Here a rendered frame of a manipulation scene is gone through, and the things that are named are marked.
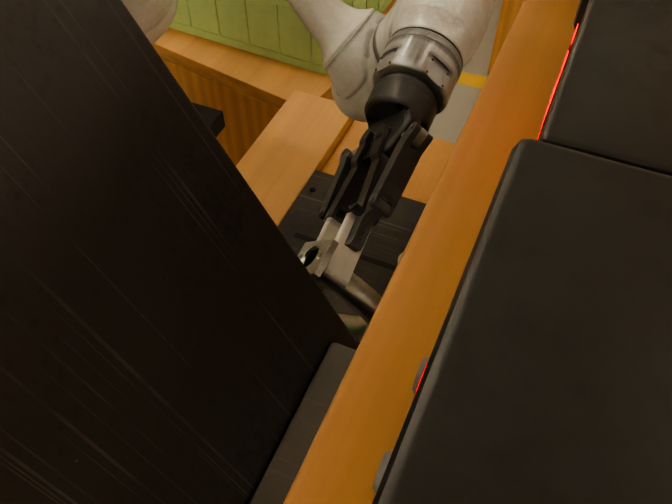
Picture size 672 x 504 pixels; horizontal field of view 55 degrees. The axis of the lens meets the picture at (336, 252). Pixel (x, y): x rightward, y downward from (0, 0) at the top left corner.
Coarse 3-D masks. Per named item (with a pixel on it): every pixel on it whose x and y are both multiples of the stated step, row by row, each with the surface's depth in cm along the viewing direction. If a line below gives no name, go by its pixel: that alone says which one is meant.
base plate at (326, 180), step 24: (312, 192) 116; (288, 216) 112; (312, 216) 112; (408, 216) 112; (288, 240) 109; (312, 240) 109; (384, 240) 109; (408, 240) 109; (360, 264) 106; (384, 264) 106; (384, 288) 102
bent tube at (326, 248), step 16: (304, 256) 65; (320, 256) 62; (320, 272) 61; (336, 288) 64; (352, 288) 64; (368, 288) 65; (352, 304) 65; (368, 304) 65; (352, 320) 76; (368, 320) 67
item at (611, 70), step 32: (608, 0) 26; (640, 0) 26; (576, 32) 26; (608, 32) 25; (640, 32) 25; (576, 64) 24; (608, 64) 24; (640, 64) 24; (576, 96) 22; (608, 96) 22; (640, 96) 22; (544, 128) 22; (576, 128) 21; (608, 128) 21; (640, 128) 21; (640, 160) 20
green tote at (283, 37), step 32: (192, 0) 158; (224, 0) 154; (256, 0) 150; (352, 0) 152; (384, 0) 172; (192, 32) 166; (224, 32) 161; (256, 32) 156; (288, 32) 152; (320, 64) 154
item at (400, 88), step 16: (384, 80) 70; (400, 80) 69; (384, 96) 68; (400, 96) 68; (416, 96) 68; (432, 96) 69; (368, 112) 71; (384, 112) 70; (400, 112) 69; (416, 112) 68; (432, 112) 70; (368, 128) 73; (400, 128) 67; (384, 144) 67; (368, 160) 69
